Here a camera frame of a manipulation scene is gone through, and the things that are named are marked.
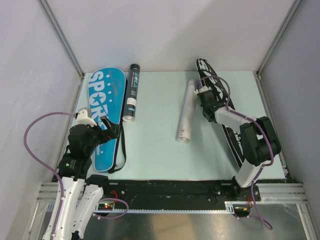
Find black shuttlecock tube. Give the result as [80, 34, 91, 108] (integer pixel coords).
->
[122, 63, 140, 122]

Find black sport racket cover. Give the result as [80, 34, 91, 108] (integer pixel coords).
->
[195, 57, 245, 167]

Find white shuttlecock tube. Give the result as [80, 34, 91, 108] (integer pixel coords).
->
[176, 79, 197, 144]

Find blue sport racket cover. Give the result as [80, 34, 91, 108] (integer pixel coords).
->
[88, 67, 127, 174]

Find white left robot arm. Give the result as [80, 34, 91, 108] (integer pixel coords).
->
[42, 116, 121, 240]

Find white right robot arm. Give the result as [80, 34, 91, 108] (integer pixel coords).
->
[194, 89, 282, 201]

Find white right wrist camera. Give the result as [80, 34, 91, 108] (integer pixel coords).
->
[194, 86, 212, 96]

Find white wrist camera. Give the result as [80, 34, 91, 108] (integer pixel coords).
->
[75, 107, 97, 127]
[194, 86, 212, 96]

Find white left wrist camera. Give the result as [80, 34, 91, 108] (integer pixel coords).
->
[75, 107, 97, 127]

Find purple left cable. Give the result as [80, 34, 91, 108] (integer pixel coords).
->
[23, 111, 130, 236]

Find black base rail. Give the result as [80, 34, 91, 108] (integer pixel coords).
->
[82, 178, 261, 211]

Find grey aluminium frame post right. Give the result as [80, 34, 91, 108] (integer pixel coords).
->
[256, 0, 305, 77]

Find grey aluminium frame post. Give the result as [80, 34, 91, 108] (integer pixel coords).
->
[256, 0, 305, 77]
[37, 0, 84, 79]

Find grey aluminium frame post left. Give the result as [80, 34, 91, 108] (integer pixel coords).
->
[37, 0, 84, 79]

